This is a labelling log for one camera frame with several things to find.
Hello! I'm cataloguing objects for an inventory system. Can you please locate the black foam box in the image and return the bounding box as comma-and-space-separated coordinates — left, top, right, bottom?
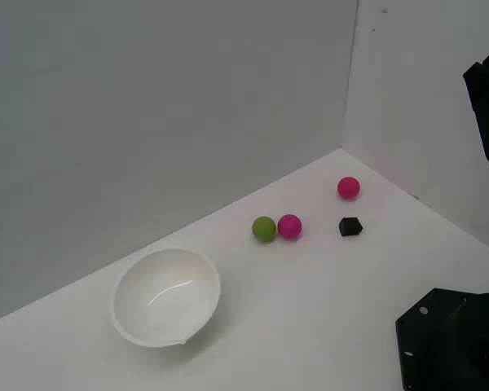
338, 216, 364, 238

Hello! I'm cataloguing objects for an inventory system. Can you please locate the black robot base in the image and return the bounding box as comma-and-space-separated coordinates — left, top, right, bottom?
394, 288, 489, 391

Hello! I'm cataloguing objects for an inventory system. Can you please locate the white bowl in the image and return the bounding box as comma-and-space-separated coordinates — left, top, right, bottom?
112, 247, 222, 349

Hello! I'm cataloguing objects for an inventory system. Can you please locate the pink golf ball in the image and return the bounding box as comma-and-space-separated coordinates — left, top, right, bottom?
337, 176, 361, 201
276, 213, 303, 240

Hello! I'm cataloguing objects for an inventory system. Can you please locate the green golf ball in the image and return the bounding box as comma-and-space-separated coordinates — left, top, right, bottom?
251, 216, 277, 244

